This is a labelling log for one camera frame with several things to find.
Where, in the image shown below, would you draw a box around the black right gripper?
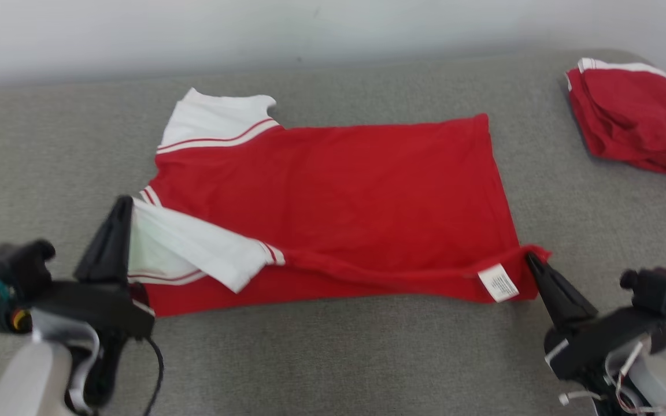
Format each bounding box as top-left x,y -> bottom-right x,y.
527,253 -> 666,382

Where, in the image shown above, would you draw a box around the red shorts white hem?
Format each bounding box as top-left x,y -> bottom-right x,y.
564,57 -> 666,181

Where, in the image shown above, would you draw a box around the red jersey shirt white sleeves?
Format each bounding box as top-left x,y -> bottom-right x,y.
128,87 -> 552,317

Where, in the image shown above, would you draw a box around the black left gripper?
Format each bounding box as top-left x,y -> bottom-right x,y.
32,196 -> 156,411

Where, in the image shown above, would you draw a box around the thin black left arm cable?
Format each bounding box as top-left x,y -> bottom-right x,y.
136,337 -> 165,416

